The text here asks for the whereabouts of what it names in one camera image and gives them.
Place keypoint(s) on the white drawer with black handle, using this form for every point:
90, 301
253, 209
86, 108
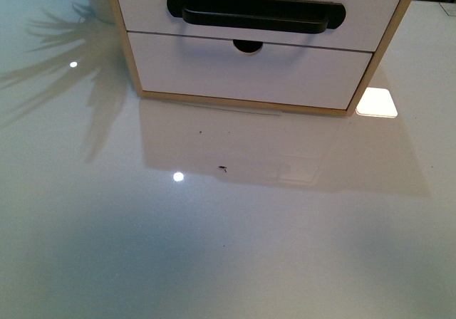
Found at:
361, 30

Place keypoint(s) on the white bottom drawer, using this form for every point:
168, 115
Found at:
290, 75

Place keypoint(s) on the wooden drawer cabinet frame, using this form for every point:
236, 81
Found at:
287, 16

